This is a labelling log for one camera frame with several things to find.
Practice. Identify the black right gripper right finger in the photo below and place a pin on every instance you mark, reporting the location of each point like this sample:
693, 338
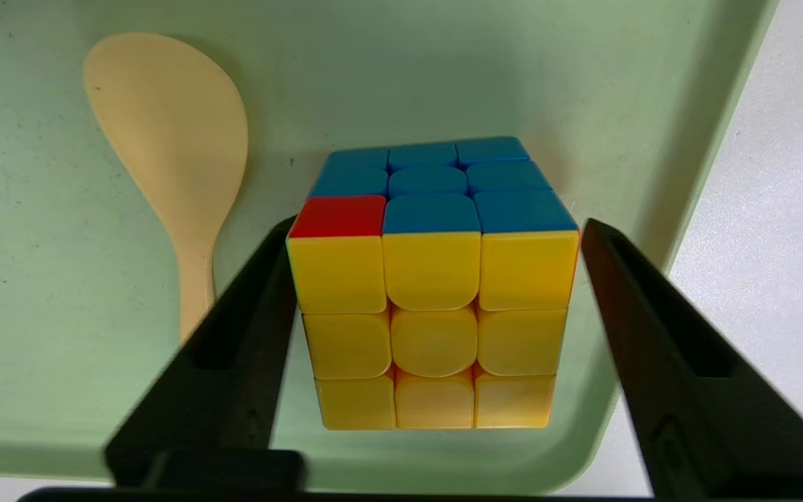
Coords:
708, 432

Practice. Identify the colourful puzzle cube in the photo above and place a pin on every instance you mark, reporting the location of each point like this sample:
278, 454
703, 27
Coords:
433, 279

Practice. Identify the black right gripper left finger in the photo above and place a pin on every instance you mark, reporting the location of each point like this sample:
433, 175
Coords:
220, 404

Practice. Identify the light green plastic tray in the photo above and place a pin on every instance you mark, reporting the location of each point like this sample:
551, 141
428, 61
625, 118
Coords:
39, 279

